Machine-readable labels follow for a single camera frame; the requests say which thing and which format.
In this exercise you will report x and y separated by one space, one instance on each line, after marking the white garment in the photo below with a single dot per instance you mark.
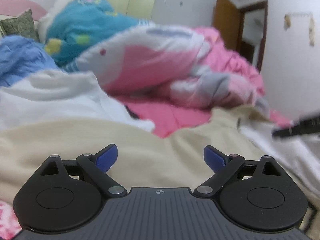
62 100

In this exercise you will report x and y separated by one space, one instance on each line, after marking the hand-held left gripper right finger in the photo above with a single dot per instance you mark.
213 159

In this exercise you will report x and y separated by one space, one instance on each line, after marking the beige garment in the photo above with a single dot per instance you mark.
155 160

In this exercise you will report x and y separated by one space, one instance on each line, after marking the green patterned pillow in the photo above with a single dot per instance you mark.
17 26

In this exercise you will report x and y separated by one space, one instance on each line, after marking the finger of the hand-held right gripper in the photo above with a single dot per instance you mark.
300 126

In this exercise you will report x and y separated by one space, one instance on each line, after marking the blue garment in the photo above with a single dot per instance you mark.
20 57

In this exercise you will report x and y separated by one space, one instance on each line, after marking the wooden door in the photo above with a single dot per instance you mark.
226 22

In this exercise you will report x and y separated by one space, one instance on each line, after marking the dark cloth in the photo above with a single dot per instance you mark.
132 112

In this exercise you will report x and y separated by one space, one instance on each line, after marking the white and pink headboard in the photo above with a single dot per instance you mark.
15 6

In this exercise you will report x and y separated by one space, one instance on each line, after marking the pink printed quilt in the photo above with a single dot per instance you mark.
150 60

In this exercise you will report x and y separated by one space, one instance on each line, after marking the torn wall sticker remnant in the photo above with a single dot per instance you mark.
312 30

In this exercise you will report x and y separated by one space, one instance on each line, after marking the white pillow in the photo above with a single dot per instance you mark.
57 5

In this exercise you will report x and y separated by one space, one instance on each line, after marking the dark wooden door frame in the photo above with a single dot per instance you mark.
264 42

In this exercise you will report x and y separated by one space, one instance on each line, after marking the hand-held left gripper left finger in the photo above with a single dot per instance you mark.
107 158

